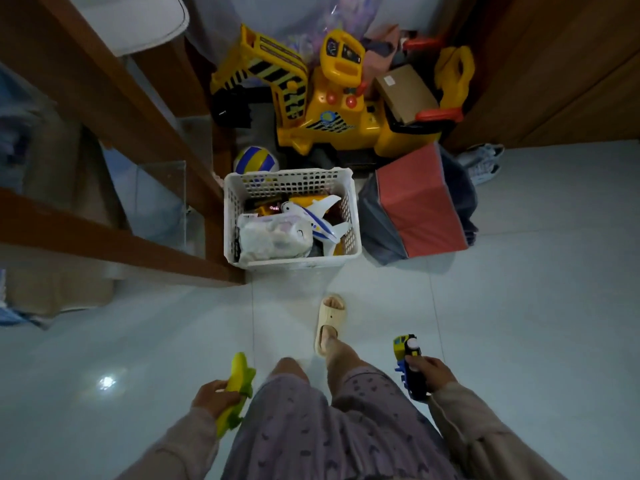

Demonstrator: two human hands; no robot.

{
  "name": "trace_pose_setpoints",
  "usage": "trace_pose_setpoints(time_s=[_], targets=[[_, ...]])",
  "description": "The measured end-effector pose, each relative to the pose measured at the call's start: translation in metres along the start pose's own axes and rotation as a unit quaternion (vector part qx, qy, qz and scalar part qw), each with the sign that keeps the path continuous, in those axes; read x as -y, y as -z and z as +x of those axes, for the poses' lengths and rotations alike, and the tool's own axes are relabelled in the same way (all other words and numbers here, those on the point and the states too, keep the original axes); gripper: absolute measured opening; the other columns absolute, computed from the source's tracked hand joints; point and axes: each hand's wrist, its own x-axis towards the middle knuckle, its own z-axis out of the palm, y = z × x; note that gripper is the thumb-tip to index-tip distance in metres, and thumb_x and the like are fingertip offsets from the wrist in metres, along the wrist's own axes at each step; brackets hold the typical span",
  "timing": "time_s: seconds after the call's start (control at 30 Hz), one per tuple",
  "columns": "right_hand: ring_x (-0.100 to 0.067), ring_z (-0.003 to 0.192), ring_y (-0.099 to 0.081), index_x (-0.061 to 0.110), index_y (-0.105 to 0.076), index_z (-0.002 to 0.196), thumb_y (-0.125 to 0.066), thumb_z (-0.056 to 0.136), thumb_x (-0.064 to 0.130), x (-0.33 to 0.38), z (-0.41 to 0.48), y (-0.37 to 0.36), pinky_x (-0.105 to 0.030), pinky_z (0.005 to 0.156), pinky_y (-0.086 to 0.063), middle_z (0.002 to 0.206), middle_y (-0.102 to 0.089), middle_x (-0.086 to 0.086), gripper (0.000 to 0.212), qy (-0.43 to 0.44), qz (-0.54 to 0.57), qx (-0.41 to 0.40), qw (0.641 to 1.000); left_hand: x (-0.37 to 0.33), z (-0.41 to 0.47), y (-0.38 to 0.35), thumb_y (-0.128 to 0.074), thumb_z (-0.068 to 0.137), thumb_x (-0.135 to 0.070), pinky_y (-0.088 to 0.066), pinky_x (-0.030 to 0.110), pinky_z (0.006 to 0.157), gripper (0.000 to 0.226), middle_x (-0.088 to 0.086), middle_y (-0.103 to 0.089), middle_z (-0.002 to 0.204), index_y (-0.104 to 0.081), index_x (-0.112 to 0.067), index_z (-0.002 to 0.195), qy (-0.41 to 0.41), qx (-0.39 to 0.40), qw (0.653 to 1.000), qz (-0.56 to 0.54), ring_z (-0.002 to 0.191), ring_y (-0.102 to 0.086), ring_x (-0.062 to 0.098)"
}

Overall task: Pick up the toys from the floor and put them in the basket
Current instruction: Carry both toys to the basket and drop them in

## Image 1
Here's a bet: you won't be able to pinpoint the clear plastic bag of toys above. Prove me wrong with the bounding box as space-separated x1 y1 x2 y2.
238 213 315 261

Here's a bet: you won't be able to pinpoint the yellow ride-on toy excavator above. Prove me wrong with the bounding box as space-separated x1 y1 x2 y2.
209 24 476 168

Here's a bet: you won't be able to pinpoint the blue yellow toy train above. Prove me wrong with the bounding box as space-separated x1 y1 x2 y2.
393 335 430 401

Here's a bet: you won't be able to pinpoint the beige slipper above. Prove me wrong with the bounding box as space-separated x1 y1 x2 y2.
314 294 347 357

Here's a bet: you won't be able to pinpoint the person's left forearm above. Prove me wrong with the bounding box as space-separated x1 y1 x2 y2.
116 407 221 480

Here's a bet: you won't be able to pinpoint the yellow green toy corn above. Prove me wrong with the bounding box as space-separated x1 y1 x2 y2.
215 352 257 439

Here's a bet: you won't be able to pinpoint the white sneakers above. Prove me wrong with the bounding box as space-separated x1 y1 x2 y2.
456 143 506 186

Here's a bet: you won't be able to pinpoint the person's right hand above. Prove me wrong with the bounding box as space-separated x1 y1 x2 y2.
405 356 459 395

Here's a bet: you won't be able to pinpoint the red grey folding storage box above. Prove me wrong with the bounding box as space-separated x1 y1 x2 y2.
358 142 480 265

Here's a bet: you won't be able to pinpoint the clear glass tank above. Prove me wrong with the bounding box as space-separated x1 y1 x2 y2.
102 148 189 253

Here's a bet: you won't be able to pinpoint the white blue toy airplane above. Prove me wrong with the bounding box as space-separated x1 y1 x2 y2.
281 195 354 256

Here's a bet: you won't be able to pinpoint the blue yellow white ball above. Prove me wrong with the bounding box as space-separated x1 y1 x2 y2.
234 146 280 175

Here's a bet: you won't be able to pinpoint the brown cardboard box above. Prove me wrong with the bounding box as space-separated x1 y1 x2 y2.
375 64 441 125

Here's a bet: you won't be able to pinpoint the person's purple patterned pajamas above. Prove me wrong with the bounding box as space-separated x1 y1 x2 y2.
222 366 466 480

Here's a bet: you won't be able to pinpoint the white cushion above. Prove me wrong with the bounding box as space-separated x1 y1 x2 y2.
66 0 191 57

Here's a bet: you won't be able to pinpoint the brown wooden table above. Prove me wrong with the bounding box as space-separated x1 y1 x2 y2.
0 0 246 287

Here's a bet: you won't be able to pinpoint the brown wooden cabinet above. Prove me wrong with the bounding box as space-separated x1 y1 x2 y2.
440 0 640 153

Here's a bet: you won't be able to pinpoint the person's left hand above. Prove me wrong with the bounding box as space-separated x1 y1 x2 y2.
192 380 243 418

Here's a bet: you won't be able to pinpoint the person's right forearm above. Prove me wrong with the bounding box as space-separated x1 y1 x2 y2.
428 382 566 480

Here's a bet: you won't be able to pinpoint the white plastic basket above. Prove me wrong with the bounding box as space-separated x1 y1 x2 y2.
223 168 363 269

